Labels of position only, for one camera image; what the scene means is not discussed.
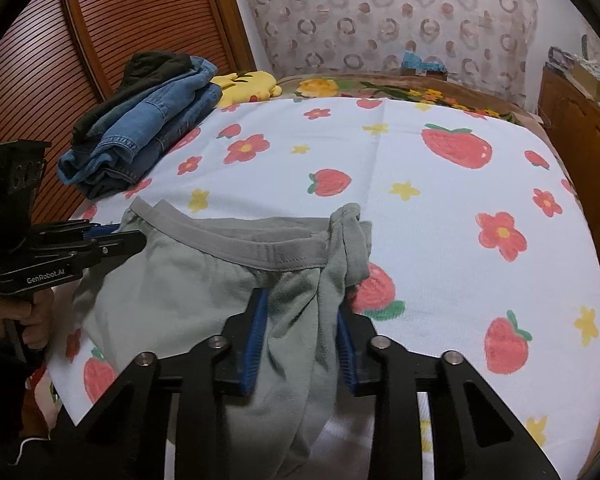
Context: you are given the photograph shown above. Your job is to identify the grey-green shorts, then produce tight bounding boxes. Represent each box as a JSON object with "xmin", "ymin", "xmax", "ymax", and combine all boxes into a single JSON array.
[{"xmin": 72, "ymin": 196, "xmax": 374, "ymax": 480}]

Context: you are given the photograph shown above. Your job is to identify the person's left hand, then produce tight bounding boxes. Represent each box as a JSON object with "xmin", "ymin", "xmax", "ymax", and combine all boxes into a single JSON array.
[{"xmin": 0, "ymin": 288, "xmax": 55, "ymax": 350}]

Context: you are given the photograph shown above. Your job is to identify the folded blue jeans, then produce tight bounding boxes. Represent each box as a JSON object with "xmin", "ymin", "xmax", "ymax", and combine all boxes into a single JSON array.
[{"xmin": 57, "ymin": 55, "xmax": 222, "ymax": 200}]

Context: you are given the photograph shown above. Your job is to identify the white strawberry flower bedsheet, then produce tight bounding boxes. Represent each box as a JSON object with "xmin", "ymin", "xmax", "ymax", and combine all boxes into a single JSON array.
[{"xmin": 47, "ymin": 98, "xmax": 600, "ymax": 479}]

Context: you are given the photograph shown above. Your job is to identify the wooden louvered wardrobe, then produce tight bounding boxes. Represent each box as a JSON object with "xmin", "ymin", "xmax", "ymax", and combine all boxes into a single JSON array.
[{"xmin": 0, "ymin": 0, "xmax": 256, "ymax": 223}]

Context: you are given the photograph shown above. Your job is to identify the folded black pants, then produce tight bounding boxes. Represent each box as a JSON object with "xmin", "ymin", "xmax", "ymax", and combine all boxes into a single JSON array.
[{"xmin": 72, "ymin": 51, "xmax": 194, "ymax": 148}]

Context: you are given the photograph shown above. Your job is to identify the yellow pikachu plush toy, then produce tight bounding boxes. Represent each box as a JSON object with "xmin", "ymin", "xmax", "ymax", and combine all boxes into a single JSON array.
[{"xmin": 211, "ymin": 70, "xmax": 282, "ymax": 108}]

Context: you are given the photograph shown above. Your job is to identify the floral brown blanket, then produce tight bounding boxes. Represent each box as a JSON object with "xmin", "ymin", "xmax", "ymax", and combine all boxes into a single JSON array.
[{"xmin": 278, "ymin": 74, "xmax": 542, "ymax": 127}]

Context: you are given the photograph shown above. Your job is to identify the cardboard box with blue bag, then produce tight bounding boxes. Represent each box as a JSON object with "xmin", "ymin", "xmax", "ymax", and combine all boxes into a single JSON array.
[{"xmin": 400, "ymin": 51, "xmax": 448, "ymax": 80}]

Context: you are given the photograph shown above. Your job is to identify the wooden sideboard cabinet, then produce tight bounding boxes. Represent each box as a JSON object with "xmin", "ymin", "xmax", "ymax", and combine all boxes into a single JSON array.
[{"xmin": 538, "ymin": 66, "xmax": 600, "ymax": 260}]

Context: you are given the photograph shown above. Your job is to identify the circle patterned sheer curtain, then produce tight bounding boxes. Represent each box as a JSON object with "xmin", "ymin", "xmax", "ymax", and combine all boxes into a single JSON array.
[{"xmin": 249, "ymin": 0, "xmax": 539, "ymax": 105}]

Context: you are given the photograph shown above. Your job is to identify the cardboard box on cabinet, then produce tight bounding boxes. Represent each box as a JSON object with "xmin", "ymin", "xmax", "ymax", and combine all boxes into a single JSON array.
[{"xmin": 571, "ymin": 58, "xmax": 600, "ymax": 103}]

